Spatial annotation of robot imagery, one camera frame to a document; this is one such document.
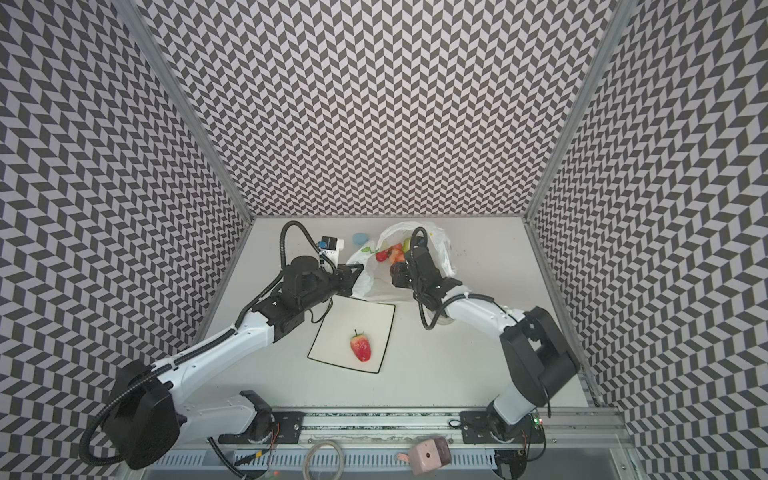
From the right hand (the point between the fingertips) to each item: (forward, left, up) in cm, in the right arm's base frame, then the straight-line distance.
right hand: (398, 276), depth 88 cm
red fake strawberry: (-18, +11, -7) cm, 22 cm away
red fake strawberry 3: (+13, +6, -7) cm, 16 cm away
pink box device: (-44, -6, -4) cm, 44 cm away
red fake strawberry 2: (+13, +1, -7) cm, 14 cm away
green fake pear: (+15, -3, -4) cm, 16 cm away
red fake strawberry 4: (+16, 0, -5) cm, 17 cm away
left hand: (-4, +9, +11) cm, 14 cm away
